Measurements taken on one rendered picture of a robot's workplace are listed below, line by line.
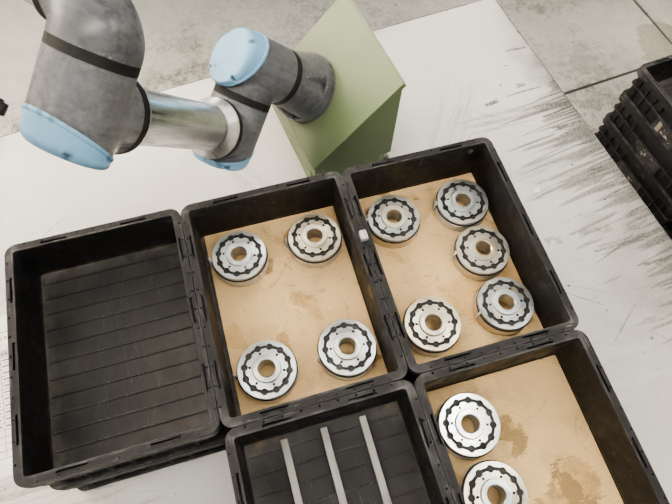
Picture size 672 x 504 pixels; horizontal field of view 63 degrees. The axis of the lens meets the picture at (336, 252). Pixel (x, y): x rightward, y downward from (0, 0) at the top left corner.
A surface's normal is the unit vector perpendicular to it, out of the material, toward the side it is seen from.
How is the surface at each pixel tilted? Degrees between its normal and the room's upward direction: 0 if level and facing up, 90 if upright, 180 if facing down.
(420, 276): 0
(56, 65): 38
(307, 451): 0
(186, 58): 0
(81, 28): 32
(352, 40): 44
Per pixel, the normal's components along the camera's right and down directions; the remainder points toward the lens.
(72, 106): 0.23, 0.35
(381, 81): -0.61, -0.06
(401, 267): 0.02, -0.42
